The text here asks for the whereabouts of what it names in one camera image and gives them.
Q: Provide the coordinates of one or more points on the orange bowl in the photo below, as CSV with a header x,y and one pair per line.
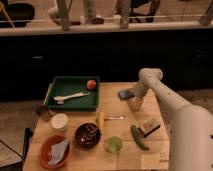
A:
x,y
45,152

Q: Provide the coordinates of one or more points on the blue sponge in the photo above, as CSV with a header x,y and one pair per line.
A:
x,y
125,94

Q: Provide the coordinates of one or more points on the dark bowl with beans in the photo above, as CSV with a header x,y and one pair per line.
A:
x,y
87,136

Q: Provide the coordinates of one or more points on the white paper packet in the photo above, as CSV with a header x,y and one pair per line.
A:
x,y
58,151

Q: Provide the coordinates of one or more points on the small metal cup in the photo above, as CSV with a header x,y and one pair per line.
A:
x,y
44,113

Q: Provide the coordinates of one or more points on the green plastic cup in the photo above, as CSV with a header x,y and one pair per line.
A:
x,y
113,144

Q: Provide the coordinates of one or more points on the wooden block brush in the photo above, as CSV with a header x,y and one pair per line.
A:
x,y
149,126

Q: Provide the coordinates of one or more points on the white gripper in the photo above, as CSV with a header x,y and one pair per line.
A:
x,y
139,90

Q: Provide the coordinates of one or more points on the white dish brush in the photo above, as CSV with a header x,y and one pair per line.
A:
x,y
62,99

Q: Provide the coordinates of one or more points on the green cucumber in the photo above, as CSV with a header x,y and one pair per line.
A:
x,y
135,135

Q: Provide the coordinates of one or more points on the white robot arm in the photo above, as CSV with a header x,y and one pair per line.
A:
x,y
191,137

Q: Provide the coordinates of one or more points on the orange ball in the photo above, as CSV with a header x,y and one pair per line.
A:
x,y
91,84

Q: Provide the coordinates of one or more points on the green plastic tray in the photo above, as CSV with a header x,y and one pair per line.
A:
x,y
67,85

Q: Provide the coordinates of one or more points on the metal spoon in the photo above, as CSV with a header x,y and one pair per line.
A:
x,y
115,118

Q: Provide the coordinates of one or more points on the white round container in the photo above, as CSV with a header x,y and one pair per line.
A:
x,y
59,122

